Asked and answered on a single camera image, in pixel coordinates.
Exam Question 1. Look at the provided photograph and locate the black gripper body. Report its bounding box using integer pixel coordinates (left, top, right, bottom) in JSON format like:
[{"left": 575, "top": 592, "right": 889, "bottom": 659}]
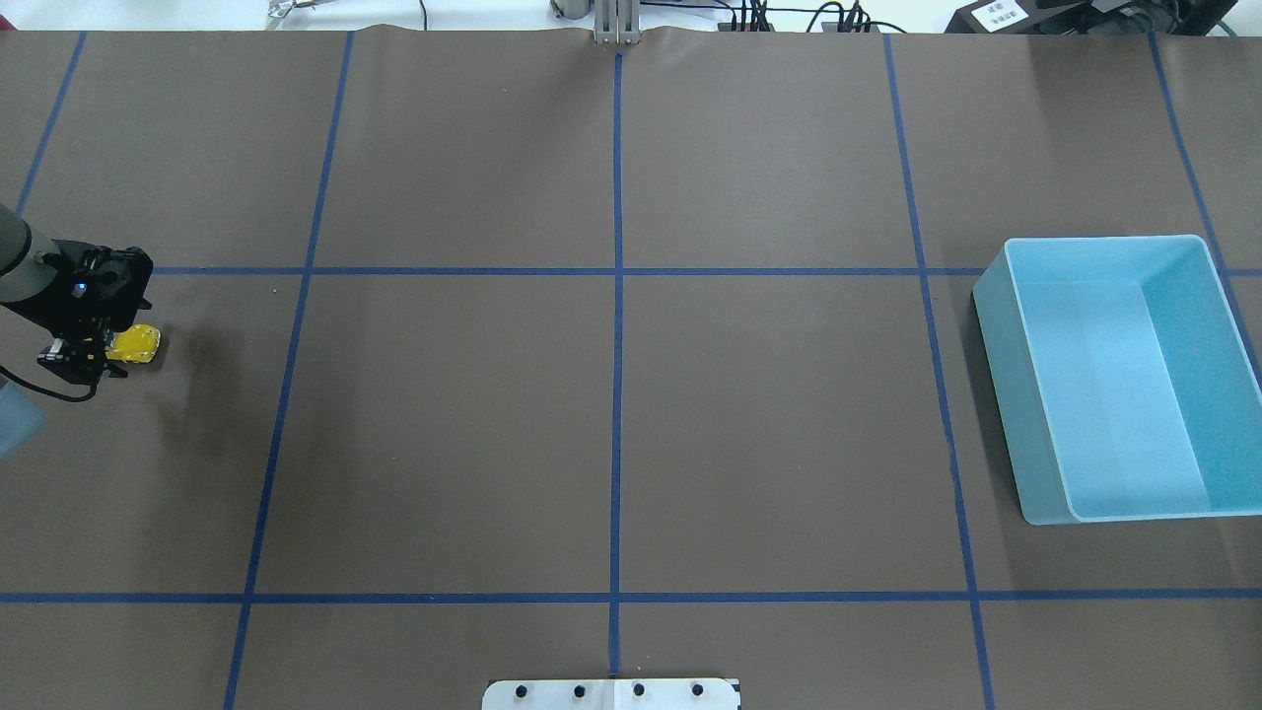
[{"left": 44, "top": 240, "right": 154, "bottom": 338}]

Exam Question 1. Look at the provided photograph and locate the yellow beetle toy car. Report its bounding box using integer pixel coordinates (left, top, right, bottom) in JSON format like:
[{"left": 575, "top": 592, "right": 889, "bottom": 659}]
[{"left": 105, "top": 323, "right": 162, "bottom": 364}]

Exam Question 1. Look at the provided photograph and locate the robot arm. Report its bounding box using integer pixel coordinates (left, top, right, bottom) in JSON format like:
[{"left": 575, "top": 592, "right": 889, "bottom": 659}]
[{"left": 1, "top": 207, "right": 162, "bottom": 390}]

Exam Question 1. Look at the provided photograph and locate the black box with label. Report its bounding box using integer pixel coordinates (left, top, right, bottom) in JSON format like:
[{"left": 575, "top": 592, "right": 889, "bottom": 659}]
[{"left": 944, "top": 1, "right": 1037, "bottom": 37}]

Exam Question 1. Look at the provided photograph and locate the light blue plastic bin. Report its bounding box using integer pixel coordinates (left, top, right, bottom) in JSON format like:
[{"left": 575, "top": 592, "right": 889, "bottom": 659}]
[{"left": 972, "top": 235, "right": 1261, "bottom": 526}]

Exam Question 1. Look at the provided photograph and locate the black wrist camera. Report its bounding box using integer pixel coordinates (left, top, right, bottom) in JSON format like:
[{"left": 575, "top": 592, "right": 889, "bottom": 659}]
[{"left": 37, "top": 338, "right": 98, "bottom": 386}]

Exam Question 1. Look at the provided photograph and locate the aluminium frame post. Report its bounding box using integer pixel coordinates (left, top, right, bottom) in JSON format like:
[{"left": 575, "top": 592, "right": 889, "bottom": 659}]
[{"left": 591, "top": 0, "right": 644, "bottom": 45}]

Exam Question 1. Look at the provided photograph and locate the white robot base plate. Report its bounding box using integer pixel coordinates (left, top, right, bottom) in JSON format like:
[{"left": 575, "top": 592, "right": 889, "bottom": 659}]
[{"left": 481, "top": 677, "right": 742, "bottom": 709}]

